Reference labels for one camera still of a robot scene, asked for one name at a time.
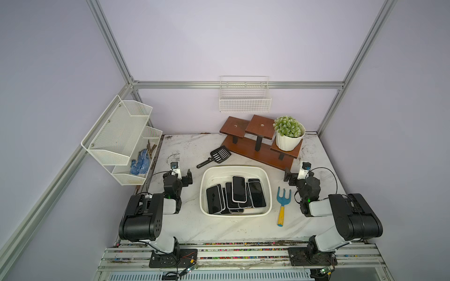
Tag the white wire wall basket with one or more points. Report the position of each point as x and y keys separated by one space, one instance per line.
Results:
x=244 y=94

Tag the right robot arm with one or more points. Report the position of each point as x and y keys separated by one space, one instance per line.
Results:
x=353 y=217

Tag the white mesh two-tier shelf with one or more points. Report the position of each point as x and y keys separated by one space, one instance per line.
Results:
x=119 y=135

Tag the light blue case phone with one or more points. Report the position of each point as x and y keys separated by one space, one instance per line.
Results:
x=256 y=193

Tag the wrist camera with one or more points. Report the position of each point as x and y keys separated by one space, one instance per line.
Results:
x=175 y=170
x=304 y=170

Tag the blue cloth in shelf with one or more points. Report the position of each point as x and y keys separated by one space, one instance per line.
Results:
x=142 y=164

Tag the white case phone front-left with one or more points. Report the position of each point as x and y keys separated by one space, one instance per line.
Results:
x=215 y=200

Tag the dark phone bottom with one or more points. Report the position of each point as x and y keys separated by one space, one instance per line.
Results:
x=227 y=210

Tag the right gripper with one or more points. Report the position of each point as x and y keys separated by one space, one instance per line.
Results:
x=292 y=177

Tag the white plastic storage box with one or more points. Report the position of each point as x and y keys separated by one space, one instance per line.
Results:
x=223 y=174

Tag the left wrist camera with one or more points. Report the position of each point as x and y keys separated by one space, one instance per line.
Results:
x=175 y=170

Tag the black plastic scoop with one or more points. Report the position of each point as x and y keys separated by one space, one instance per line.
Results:
x=219 y=155

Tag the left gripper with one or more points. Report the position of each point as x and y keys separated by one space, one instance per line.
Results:
x=186 y=179

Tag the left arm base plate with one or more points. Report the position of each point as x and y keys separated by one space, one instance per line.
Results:
x=172 y=258

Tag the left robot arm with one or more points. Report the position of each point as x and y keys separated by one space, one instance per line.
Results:
x=142 y=219

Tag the pink case phone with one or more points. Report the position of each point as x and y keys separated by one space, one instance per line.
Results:
x=239 y=189

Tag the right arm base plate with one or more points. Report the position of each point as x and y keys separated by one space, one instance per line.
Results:
x=311 y=256

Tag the white pot green plant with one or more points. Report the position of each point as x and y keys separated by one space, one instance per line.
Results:
x=289 y=133

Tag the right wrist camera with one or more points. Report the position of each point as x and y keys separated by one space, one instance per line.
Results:
x=304 y=170

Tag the blue case phone middle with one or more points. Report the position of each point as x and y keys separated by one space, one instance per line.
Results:
x=234 y=205

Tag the brown wooden tiered stand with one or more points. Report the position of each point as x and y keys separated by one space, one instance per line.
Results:
x=256 y=139

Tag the blue yellow garden rake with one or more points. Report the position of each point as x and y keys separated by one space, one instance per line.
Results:
x=283 y=200

